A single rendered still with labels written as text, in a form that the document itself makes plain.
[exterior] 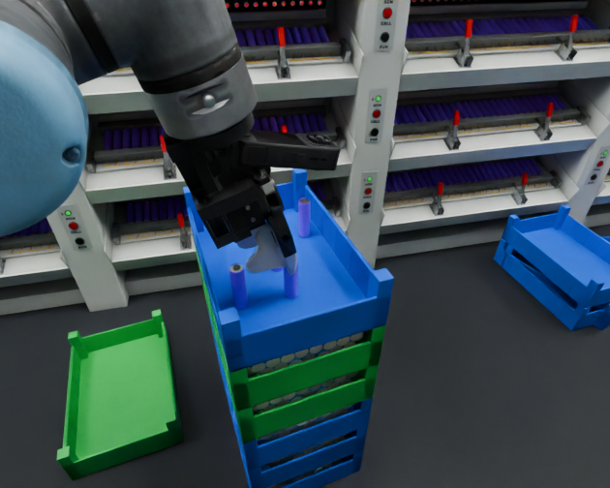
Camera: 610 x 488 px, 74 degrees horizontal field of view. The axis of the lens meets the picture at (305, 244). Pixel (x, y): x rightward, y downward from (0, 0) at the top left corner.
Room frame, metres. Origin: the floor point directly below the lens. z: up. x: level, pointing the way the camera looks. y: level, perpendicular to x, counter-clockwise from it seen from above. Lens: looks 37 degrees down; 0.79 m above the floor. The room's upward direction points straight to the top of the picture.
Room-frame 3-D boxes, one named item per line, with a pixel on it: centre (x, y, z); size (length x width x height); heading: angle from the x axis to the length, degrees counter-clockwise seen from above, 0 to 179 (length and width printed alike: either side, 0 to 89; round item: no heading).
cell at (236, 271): (0.38, 0.08, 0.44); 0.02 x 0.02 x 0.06
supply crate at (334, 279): (0.45, 0.04, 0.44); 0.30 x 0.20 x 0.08; 21
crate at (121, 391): (0.50, 0.38, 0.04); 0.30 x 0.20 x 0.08; 21
